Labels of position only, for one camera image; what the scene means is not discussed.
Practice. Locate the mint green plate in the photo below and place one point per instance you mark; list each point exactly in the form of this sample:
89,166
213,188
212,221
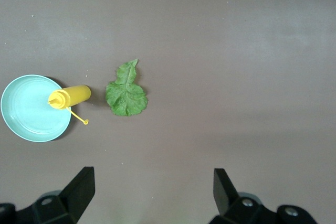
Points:
29,113

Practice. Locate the green lettuce leaf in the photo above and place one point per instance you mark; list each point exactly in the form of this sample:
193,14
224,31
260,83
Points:
126,98

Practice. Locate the yellow squeeze bottle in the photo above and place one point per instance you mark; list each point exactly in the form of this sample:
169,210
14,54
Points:
74,95

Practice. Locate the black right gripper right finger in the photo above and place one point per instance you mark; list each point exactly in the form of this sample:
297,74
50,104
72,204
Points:
236,211

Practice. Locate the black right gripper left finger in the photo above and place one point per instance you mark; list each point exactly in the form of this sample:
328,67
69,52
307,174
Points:
68,203

